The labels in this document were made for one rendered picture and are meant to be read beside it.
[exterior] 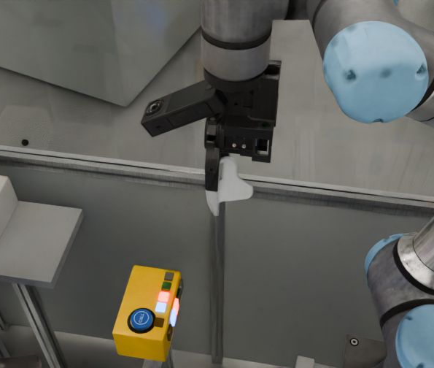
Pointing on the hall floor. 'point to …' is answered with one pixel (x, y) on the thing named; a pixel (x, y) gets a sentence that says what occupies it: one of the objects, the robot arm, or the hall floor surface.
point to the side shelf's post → (40, 324)
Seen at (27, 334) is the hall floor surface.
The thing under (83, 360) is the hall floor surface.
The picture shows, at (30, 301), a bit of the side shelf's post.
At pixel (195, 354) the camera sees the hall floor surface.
